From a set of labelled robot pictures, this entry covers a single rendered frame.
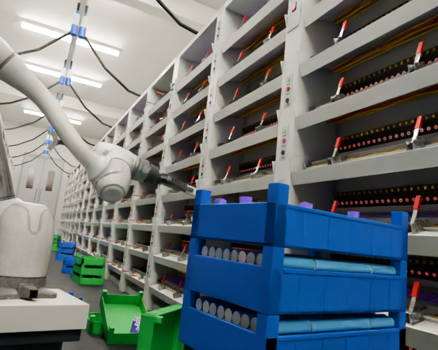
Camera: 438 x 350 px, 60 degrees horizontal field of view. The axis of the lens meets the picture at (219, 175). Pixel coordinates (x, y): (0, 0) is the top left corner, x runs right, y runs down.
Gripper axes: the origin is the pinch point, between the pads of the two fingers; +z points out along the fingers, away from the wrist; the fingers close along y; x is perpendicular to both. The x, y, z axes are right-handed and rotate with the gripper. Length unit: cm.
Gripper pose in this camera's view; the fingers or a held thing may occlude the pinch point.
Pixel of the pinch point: (192, 191)
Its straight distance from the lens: 154.8
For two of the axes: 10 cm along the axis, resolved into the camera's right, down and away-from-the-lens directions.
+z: 8.5, 3.7, 3.8
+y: 4.5, -1.1, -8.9
